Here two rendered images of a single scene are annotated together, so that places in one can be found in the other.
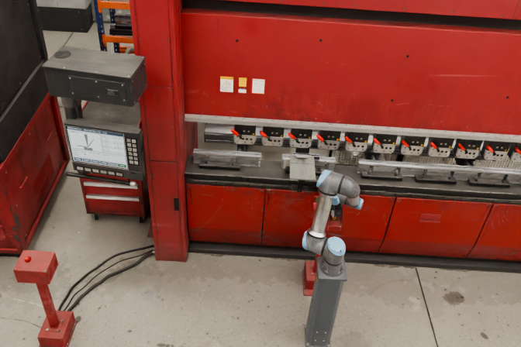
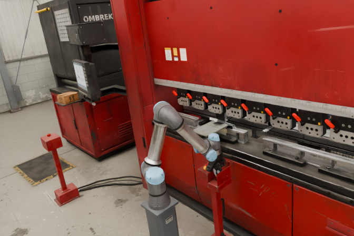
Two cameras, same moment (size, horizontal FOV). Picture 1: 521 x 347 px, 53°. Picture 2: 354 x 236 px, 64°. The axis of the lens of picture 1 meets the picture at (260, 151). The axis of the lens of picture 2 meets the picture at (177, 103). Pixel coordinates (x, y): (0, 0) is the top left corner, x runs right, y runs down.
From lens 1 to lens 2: 2.74 m
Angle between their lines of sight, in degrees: 49
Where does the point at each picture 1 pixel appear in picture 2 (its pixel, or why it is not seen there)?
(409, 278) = not seen: outside the picture
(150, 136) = (127, 86)
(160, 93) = (126, 53)
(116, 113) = not seen: hidden behind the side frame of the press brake
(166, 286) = (131, 202)
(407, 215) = (311, 214)
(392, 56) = (266, 13)
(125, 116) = not seen: hidden behind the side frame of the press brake
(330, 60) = (220, 26)
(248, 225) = (188, 178)
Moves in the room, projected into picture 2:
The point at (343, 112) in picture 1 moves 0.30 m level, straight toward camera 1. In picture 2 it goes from (238, 78) to (205, 87)
